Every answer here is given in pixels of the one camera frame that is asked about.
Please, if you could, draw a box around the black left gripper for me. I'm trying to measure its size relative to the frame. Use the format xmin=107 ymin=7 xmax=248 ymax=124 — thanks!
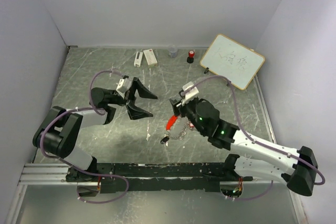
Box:
xmin=109 ymin=78 xmax=158 ymax=120

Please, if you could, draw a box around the red handled metal key holder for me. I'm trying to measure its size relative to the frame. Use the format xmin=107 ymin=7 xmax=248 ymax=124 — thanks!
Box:
xmin=166 ymin=116 xmax=190 ymax=140

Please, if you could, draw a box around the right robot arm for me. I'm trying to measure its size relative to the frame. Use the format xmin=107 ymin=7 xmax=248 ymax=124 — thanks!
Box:
xmin=169 ymin=98 xmax=318 ymax=196

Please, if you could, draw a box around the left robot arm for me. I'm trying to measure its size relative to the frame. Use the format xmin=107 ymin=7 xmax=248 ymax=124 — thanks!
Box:
xmin=33 ymin=77 xmax=157 ymax=182

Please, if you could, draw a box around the white green staple box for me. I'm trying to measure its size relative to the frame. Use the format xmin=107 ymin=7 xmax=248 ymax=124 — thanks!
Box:
xmin=143 ymin=49 xmax=158 ymax=68

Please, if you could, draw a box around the red black stamp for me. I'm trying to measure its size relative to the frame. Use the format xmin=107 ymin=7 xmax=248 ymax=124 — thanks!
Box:
xmin=187 ymin=50 xmax=195 ymax=63

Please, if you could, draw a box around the white stapler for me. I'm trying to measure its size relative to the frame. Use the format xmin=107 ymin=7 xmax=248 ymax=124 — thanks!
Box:
xmin=133 ymin=51 xmax=143 ymax=68

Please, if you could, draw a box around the clear paperclip jar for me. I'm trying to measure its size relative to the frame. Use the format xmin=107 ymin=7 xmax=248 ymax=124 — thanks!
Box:
xmin=168 ymin=45 xmax=178 ymax=58

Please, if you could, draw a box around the yellow framed whiteboard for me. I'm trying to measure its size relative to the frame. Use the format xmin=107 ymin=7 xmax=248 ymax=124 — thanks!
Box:
xmin=199 ymin=34 xmax=265 ymax=90

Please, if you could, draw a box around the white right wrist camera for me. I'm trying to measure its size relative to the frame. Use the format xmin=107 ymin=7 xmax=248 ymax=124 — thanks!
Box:
xmin=180 ymin=81 xmax=199 ymax=105

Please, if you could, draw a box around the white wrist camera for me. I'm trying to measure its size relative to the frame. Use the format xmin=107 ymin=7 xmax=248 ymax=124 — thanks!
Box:
xmin=116 ymin=77 xmax=132 ymax=98
xmin=180 ymin=81 xmax=199 ymax=105

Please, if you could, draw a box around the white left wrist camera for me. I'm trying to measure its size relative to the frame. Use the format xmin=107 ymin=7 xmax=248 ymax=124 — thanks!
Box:
xmin=116 ymin=77 xmax=132 ymax=98

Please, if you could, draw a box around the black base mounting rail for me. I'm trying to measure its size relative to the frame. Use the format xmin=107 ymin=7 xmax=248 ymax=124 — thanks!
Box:
xmin=65 ymin=163 xmax=254 ymax=195

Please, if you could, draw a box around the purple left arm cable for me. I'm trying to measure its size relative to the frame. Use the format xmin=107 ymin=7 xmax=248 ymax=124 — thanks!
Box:
xmin=40 ymin=70 xmax=129 ymax=204

